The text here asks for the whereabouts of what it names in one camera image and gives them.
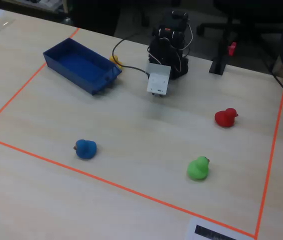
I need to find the thick black camera cable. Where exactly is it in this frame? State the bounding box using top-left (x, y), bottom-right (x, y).
top-left (111, 33), bottom-right (149, 76)

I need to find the yellow rubber duck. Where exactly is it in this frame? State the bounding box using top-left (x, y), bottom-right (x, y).
top-left (109, 54), bottom-right (124, 70)

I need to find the black clamp red handle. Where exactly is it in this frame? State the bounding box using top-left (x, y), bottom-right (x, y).
top-left (208, 17), bottom-right (235, 76)

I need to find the orange tape strip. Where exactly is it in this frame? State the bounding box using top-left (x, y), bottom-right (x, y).
top-left (0, 134), bottom-right (257, 238)
top-left (254, 80), bottom-right (283, 240)
top-left (0, 27), bottom-right (81, 133)

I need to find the black office chair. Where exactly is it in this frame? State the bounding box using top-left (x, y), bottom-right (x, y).
top-left (196, 0), bottom-right (283, 41)

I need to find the blue rubber duck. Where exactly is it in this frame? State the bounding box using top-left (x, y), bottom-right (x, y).
top-left (72, 139), bottom-right (98, 160)

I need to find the red rubber duck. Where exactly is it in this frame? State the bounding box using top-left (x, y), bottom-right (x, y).
top-left (214, 107), bottom-right (240, 129)

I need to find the green rubber duck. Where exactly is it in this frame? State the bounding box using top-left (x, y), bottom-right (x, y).
top-left (186, 155), bottom-right (211, 182)

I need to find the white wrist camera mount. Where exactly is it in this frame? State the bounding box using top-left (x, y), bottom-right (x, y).
top-left (146, 62), bottom-right (172, 97)

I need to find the red clamp knob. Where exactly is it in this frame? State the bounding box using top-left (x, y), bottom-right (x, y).
top-left (227, 41), bottom-right (238, 57)

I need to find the blue plastic box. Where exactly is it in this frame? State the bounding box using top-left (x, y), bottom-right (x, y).
top-left (42, 37), bottom-right (123, 97)

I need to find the white paper label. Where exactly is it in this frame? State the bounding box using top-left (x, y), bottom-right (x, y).
top-left (184, 216), bottom-right (255, 240)

